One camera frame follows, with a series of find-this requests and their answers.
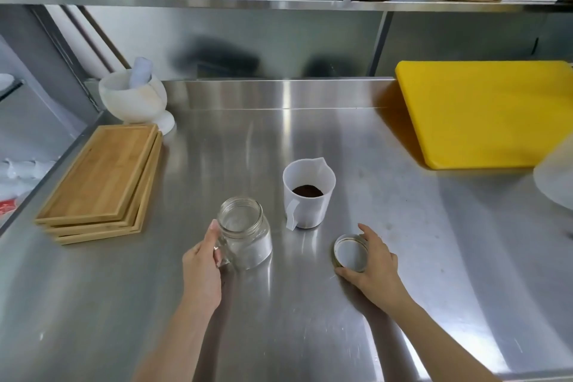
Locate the person's right hand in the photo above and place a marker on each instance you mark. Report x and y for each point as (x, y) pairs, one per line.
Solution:
(378, 272)

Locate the person's left hand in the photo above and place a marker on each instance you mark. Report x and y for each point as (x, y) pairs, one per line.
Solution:
(201, 274)

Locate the person's left thumb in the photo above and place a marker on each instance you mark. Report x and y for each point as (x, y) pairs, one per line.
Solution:
(214, 233)

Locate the person's right thumb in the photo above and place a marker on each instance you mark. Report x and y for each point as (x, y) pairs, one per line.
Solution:
(348, 275)

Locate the white jar lid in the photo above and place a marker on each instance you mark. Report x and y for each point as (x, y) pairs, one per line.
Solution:
(350, 252)

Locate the glass mug jar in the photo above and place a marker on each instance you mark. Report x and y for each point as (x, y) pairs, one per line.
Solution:
(246, 238)

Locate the person's left forearm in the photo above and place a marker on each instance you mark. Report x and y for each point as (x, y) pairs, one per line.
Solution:
(183, 341)

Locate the person's right forearm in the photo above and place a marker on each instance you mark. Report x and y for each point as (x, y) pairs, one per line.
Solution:
(425, 341)

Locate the bamboo serving tray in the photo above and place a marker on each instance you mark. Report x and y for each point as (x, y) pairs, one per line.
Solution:
(98, 173)
(145, 220)
(142, 211)

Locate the white plastic measuring cup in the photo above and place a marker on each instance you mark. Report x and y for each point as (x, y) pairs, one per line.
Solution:
(309, 205)

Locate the brown coffee grounds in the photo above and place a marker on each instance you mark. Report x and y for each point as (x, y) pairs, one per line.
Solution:
(307, 191)

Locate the white stone mortar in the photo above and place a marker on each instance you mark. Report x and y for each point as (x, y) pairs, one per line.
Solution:
(132, 99)

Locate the white stone pestle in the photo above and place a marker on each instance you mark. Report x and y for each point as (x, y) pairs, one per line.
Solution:
(141, 69)

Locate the yellow plastic cutting board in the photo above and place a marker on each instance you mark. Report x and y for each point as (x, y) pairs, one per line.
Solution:
(488, 113)

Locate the translucent plastic container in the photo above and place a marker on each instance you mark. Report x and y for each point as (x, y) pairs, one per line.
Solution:
(557, 175)

